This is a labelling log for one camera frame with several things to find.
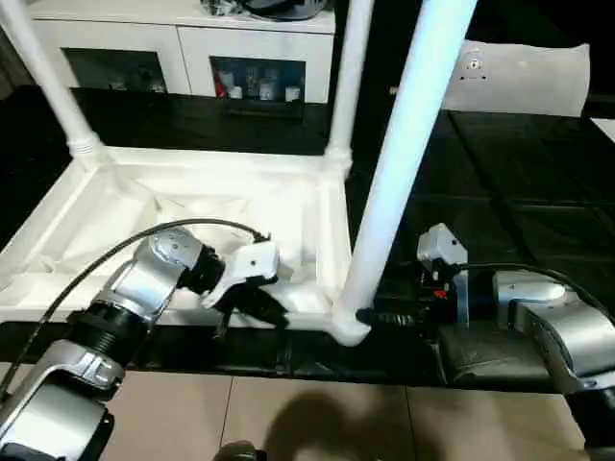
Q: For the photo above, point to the white plastic table leg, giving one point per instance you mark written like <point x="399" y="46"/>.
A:
<point x="408" y="144"/>
<point x="48" y="81"/>
<point x="351" y="72"/>

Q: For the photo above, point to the white glass-door cabinet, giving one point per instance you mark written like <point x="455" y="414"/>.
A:
<point x="120" y="38"/>

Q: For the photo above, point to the black table mat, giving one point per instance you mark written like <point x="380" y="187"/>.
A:
<point x="504" y="182"/>

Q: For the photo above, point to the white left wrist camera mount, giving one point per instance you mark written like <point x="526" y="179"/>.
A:
<point x="254" y="269"/>

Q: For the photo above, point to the red packet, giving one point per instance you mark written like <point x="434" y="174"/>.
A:
<point x="220" y="84"/>

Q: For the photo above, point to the black tangled items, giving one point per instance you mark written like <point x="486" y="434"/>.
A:
<point x="218" y="5"/>

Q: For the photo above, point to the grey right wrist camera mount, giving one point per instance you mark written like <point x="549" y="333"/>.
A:
<point x="442" y="245"/>

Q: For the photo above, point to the white flat board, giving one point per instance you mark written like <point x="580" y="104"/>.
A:
<point x="605" y="129"/>

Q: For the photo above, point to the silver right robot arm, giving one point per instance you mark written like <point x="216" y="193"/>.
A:
<point x="552" y="317"/>

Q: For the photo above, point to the grey helmet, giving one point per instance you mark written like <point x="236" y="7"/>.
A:
<point x="283" y="7"/>

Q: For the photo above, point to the white plastic table top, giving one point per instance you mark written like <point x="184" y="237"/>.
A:
<point x="192" y="182"/>

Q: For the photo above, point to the white bag with round fitting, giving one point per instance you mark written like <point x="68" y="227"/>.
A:
<point x="528" y="81"/>

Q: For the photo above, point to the black box with gold label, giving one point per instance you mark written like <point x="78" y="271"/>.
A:
<point x="375" y="48"/>

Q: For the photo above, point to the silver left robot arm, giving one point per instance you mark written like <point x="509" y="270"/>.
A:
<point x="96" y="326"/>

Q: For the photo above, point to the dark robot left foot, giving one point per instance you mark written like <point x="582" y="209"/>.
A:
<point x="240" y="452"/>

